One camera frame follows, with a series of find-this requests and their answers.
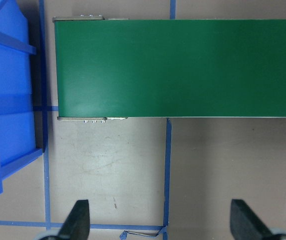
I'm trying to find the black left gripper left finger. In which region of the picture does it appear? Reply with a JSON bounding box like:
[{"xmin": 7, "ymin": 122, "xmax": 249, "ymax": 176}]
[{"xmin": 57, "ymin": 199, "xmax": 90, "ymax": 240}]

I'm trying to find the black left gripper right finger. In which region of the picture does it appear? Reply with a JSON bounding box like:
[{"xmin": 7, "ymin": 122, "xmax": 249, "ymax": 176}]
[{"xmin": 230, "ymin": 199, "xmax": 274, "ymax": 240}]

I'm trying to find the blue plastic bin near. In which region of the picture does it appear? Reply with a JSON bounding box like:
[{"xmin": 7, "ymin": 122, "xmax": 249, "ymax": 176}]
[{"xmin": 0, "ymin": 0, "xmax": 42, "ymax": 194}]

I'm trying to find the green conveyor belt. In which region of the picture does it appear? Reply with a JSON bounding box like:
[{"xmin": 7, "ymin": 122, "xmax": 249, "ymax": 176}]
[{"xmin": 53, "ymin": 16, "xmax": 286, "ymax": 120}]

